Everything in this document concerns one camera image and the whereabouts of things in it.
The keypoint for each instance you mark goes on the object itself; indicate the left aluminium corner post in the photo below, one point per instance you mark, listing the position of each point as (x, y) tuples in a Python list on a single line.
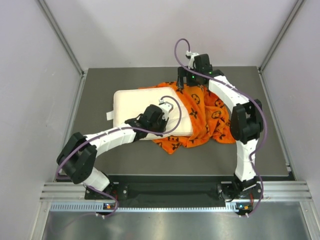
[(59, 34)]

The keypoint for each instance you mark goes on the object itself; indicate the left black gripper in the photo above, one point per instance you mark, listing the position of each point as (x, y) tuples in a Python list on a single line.
[(164, 124)]

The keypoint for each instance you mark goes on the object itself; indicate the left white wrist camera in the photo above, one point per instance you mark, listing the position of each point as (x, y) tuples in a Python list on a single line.
[(166, 107)]

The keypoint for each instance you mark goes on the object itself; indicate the aluminium frame rail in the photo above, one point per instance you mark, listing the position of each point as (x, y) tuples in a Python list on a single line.
[(274, 191)]

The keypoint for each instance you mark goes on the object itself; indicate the white pillow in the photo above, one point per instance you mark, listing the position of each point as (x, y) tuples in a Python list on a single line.
[(128, 104)]

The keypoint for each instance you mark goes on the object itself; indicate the orange patterned pillowcase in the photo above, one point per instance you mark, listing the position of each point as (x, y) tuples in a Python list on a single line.
[(208, 115)]

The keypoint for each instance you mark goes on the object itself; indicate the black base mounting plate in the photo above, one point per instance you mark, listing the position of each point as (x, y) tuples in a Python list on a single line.
[(175, 194)]

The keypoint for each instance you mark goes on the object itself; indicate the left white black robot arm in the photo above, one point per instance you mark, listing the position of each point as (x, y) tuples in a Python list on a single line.
[(78, 156)]

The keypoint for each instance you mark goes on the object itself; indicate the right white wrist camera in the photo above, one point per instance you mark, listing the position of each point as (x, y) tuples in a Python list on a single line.
[(191, 57)]

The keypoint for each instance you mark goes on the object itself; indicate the right aluminium corner post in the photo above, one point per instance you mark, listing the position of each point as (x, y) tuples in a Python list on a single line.
[(298, 4)]

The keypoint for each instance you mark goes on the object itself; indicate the grey slotted cable duct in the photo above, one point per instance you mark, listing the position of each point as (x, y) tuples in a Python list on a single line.
[(104, 207)]

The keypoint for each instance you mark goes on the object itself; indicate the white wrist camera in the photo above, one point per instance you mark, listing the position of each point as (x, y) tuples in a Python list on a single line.
[(166, 107), (191, 57)]

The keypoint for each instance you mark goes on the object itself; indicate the aluminium corner post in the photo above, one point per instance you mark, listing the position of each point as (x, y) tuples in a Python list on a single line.
[(59, 34), (298, 4)]

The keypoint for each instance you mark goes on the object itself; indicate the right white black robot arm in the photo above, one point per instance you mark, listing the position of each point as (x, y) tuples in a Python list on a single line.
[(246, 122)]

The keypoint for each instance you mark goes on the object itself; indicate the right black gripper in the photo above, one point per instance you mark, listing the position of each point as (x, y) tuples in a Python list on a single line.
[(181, 74)]

